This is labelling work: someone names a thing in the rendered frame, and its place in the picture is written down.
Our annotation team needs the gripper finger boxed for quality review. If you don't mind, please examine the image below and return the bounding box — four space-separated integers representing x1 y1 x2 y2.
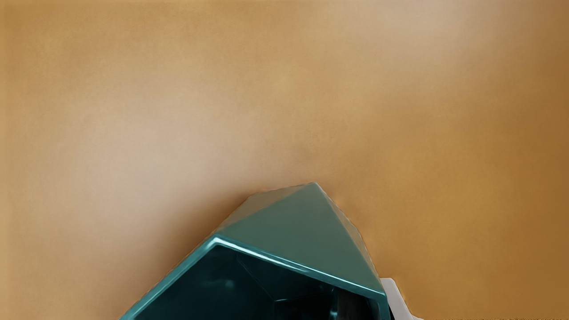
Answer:
381 278 423 320

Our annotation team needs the teal faceted mug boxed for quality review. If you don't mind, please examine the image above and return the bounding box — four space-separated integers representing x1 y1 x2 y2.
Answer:
119 182 392 320

